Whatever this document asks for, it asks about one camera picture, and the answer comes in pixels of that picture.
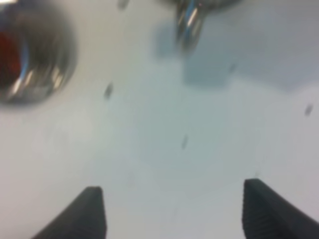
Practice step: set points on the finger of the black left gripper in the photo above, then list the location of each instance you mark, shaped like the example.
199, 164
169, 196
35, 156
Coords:
84, 218
267, 215

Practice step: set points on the stainless steel teapot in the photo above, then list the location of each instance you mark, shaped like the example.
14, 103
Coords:
190, 16

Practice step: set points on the right stainless steel saucer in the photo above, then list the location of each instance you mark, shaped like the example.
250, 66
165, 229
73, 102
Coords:
52, 48

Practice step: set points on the right stainless steel teacup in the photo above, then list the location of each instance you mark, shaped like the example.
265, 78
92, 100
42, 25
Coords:
14, 60

